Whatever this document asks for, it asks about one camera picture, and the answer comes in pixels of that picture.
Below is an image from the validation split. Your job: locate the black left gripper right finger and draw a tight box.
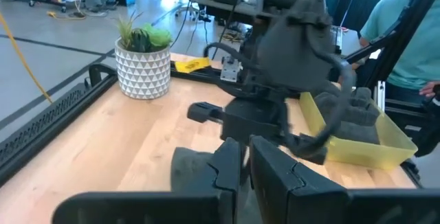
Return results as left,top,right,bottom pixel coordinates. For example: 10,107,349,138
248,134,440,224

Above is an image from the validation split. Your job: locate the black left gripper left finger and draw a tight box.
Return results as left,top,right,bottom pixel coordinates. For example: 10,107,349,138
52,136,243,224

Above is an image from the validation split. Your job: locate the yellow plastic bin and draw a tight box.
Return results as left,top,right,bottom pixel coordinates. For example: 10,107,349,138
298,91,419,172

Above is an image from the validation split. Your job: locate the succulent in white patterned pot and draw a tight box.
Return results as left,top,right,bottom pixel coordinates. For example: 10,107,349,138
114,10,173,100

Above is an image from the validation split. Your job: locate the person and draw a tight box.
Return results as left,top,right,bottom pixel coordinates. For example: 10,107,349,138
359,0,440,100

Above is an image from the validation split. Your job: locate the yellow cable tag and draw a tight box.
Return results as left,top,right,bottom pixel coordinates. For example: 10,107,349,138
174,56,212,74

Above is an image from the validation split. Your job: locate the yellow floor cable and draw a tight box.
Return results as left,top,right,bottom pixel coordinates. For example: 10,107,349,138
0,10,54,104

